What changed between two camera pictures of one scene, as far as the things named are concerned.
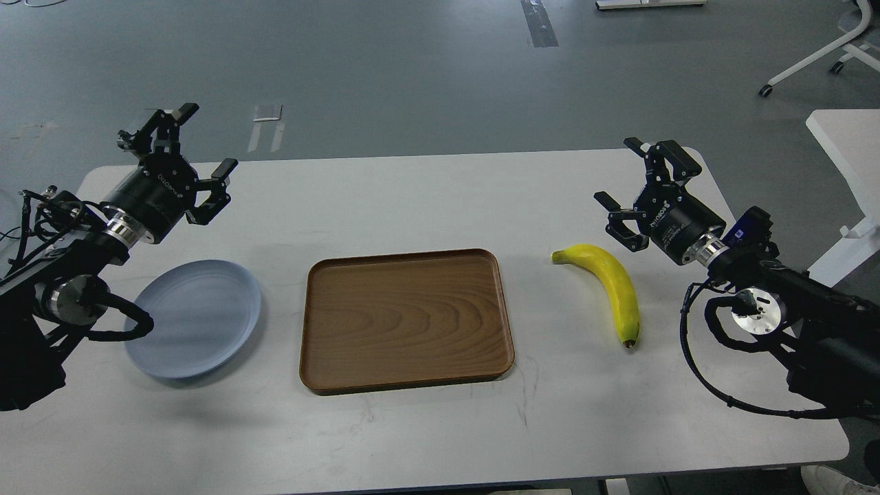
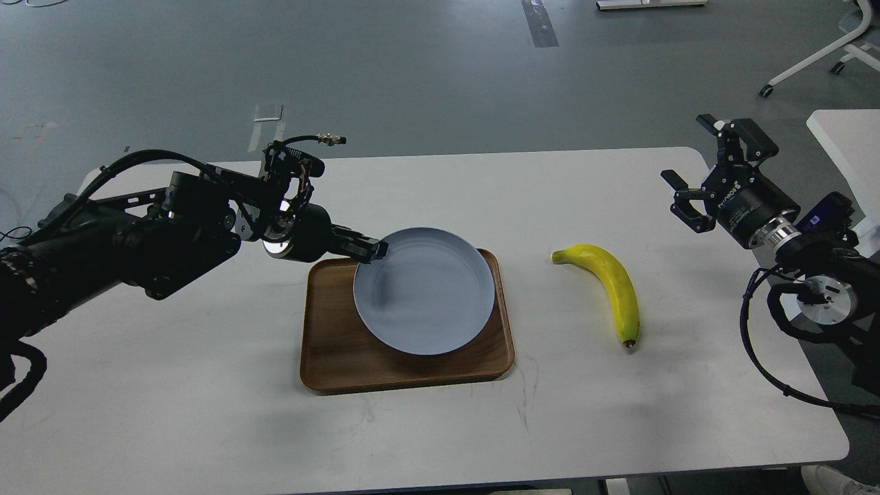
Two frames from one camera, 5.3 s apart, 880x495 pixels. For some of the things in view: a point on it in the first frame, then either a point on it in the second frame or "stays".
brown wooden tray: x=392 y=320 stays
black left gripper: x=161 y=188 -> x=306 y=236
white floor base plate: x=613 y=4 stays
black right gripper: x=674 y=219 -> x=744 y=201
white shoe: x=822 y=480 stays
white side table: x=851 y=139 stays
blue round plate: x=204 y=311 -> x=432 y=291
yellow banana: x=599 y=261 stays
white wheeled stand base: x=854 y=44 stays
